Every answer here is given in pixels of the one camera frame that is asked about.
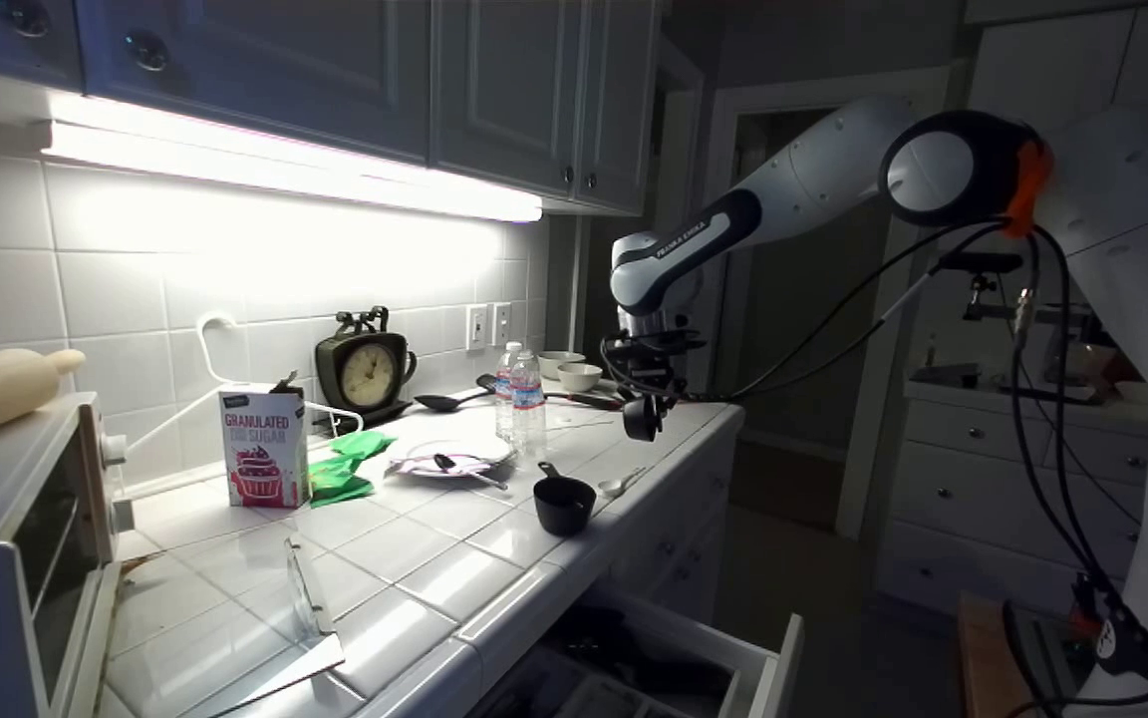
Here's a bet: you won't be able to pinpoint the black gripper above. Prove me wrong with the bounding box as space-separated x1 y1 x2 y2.
594 328 710 425

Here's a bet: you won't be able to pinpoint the white plastic spoon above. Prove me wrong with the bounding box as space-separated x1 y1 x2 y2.
594 465 648 506

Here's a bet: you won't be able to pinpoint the clear plastic water bottle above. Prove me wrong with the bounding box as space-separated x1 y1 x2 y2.
492 338 555 455

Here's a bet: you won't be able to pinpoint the white lower cabinets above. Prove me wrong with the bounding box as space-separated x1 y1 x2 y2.
361 403 750 718

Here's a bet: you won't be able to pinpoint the black ladle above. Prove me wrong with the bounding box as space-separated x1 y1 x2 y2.
410 379 507 420

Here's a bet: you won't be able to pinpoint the black table clock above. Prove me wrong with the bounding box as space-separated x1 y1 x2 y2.
313 303 422 431

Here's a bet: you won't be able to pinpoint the white open drawer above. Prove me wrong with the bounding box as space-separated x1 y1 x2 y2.
464 585 806 718

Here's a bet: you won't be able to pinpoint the green cloth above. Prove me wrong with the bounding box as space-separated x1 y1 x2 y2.
305 425 398 506

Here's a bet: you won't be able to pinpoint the blue upper cabinets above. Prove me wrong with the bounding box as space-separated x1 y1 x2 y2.
0 0 669 222

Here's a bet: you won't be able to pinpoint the pink white carton box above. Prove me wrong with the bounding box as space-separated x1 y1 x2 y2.
217 381 317 516

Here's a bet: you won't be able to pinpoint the thin metal utensil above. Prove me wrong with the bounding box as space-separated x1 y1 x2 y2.
278 529 338 643

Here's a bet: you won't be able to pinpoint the under-cabinet strip light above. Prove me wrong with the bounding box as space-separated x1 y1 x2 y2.
35 89 549 231

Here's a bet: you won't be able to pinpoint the dark upper cabinet knob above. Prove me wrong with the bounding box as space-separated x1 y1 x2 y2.
124 26 177 76
0 0 52 37

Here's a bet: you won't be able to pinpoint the white toaster oven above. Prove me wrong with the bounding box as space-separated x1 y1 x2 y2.
0 391 128 718

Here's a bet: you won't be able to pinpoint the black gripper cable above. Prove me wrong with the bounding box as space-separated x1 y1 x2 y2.
679 219 1045 409

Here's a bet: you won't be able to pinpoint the black hanging cable bundle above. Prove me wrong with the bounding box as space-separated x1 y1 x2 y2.
998 222 1148 718

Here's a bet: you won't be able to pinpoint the orange cable strap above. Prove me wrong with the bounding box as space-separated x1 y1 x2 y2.
1002 132 1057 238

